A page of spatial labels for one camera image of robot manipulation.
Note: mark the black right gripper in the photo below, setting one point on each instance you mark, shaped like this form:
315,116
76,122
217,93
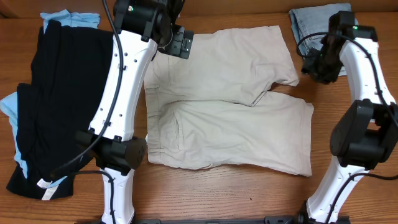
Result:
308,69

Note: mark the folded light blue jeans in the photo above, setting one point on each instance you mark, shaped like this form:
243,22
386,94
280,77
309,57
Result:
309,20

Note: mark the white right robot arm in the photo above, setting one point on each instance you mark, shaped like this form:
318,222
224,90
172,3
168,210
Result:
366,134

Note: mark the beige khaki shorts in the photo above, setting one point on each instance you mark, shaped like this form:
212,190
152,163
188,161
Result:
216,107

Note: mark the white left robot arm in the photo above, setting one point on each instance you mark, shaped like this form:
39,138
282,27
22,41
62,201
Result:
141,29

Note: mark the light blue garment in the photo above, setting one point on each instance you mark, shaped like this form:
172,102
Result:
70,19

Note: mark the black garment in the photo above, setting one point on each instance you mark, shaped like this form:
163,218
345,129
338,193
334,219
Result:
69,72

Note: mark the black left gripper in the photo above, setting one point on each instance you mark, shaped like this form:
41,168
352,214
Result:
180,46

